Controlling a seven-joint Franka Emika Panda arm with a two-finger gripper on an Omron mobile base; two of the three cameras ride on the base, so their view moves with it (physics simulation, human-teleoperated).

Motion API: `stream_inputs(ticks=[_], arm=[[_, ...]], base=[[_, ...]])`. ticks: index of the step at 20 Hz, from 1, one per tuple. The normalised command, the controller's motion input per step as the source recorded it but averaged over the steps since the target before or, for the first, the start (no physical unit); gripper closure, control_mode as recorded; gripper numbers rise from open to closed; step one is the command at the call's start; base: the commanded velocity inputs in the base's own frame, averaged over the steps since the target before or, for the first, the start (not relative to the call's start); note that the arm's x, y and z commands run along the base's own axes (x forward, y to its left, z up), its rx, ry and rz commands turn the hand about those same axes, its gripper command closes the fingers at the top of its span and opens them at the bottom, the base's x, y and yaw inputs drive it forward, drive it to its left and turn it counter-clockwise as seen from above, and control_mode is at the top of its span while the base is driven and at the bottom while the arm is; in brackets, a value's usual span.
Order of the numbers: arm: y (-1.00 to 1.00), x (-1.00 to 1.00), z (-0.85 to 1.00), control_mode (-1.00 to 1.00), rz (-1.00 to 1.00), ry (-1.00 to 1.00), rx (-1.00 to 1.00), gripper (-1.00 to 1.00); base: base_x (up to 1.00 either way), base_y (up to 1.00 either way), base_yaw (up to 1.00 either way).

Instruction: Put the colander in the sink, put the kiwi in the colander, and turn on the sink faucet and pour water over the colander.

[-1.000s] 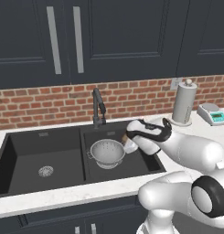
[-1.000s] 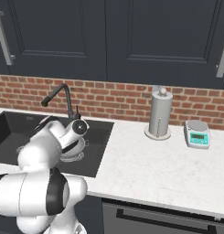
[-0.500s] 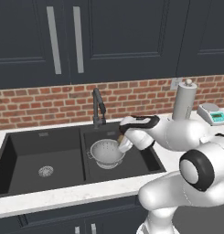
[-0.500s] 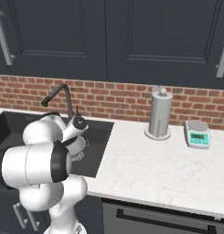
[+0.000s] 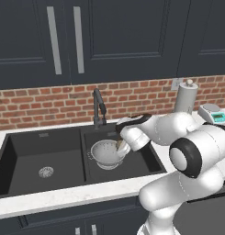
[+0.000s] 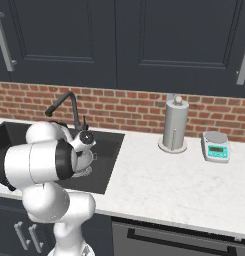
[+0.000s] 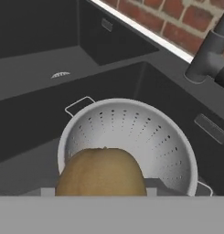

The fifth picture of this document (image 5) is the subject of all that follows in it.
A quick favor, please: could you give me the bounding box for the grey dishwasher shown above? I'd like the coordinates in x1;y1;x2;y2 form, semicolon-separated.
174;193;225;235

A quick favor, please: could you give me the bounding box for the white wall outlet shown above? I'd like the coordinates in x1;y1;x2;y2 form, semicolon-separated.
171;77;185;92

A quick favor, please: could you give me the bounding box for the white paper towel roll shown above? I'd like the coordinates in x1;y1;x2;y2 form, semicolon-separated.
173;78;199;116

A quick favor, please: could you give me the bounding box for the dark cupboard door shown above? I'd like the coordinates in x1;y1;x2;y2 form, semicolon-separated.
84;196;151;235
69;0;191;85
0;0;72;91
177;0;225;79
0;210;86;235

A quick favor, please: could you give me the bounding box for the white kitchen scale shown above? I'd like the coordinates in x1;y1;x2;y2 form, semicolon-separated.
197;103;225;126

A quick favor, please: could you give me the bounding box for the dark upper cupboard door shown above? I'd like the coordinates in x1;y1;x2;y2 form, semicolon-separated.
0;0;72;91
177;0;225;79
69;0;191;85

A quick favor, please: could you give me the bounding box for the white metal colander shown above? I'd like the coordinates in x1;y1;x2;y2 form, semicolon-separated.
89;139;131;171

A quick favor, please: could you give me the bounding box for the dark lower cupboard door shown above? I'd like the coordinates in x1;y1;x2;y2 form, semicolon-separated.
0;210;86;235
84;196;151;235

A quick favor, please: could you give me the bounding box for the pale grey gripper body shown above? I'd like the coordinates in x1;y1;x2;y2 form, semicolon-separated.
116;139;132;156

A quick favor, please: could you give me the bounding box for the silver sink drain strainer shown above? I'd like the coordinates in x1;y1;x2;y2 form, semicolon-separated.
38;165;55;179

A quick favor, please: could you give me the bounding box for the black double sink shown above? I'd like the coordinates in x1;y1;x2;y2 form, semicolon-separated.
0;123;169;200

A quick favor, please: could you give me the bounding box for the black sink faucet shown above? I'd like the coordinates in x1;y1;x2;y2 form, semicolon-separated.
92;87;108;129

